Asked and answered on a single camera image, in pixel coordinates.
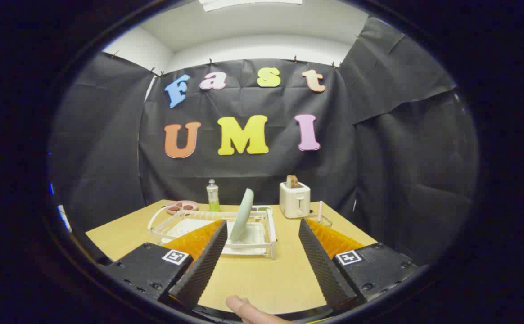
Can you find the pale green plate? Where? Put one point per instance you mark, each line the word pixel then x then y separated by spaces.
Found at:
pixel 243 213

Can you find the ceiling light panel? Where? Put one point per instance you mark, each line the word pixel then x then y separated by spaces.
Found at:
pixel 248 3

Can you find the white ribbed drip tray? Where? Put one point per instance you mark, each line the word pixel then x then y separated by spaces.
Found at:
pixel 253 235

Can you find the bread slice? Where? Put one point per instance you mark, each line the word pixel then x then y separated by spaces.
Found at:
pixel 292 181

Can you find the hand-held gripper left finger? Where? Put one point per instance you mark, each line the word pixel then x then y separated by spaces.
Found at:
pixel 201 270

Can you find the cream toaster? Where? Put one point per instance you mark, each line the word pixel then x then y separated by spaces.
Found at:
pixel 294 202

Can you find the black backdrop cloth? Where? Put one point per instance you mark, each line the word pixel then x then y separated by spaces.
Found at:
pixel 253 173

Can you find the pink plate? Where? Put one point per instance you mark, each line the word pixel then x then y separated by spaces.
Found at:
pixel 185 207

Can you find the clear plastic basket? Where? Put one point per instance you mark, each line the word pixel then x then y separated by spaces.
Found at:
pixel 325 221

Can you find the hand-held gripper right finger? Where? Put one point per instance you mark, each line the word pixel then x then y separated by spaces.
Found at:
pixel 322 270

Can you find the clear bottle with green liquid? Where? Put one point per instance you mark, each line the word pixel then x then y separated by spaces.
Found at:
pixel 213 198

